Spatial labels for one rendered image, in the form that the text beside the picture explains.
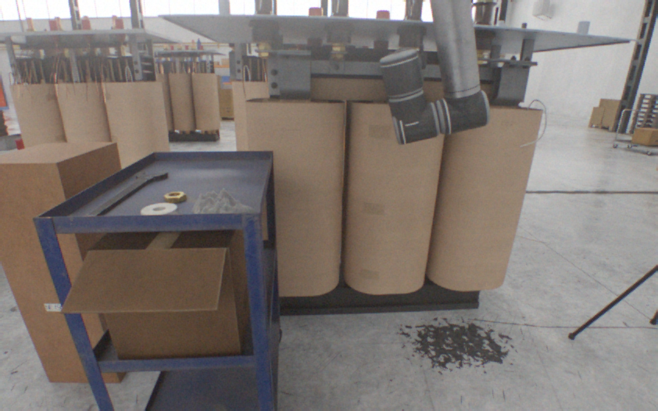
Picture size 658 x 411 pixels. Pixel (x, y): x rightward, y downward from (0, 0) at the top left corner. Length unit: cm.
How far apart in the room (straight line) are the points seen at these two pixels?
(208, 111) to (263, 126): 566
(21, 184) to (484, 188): 171
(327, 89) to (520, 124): 81
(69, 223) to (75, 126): 281
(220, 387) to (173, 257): 73
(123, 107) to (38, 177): 206
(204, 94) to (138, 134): 375
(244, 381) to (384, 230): 82
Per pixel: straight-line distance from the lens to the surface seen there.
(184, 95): 710
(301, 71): 134
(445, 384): 160
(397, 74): 99
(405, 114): 101
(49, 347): 171
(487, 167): 155
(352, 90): 145
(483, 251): 171
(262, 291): 74
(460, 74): 101
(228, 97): 1069
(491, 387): 165
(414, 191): 145
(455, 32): 99
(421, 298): 190
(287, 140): 132
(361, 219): 148
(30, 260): 149
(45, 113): 376
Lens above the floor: 115
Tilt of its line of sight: 21 degrees down
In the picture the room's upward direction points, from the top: 1 degrees clockwise
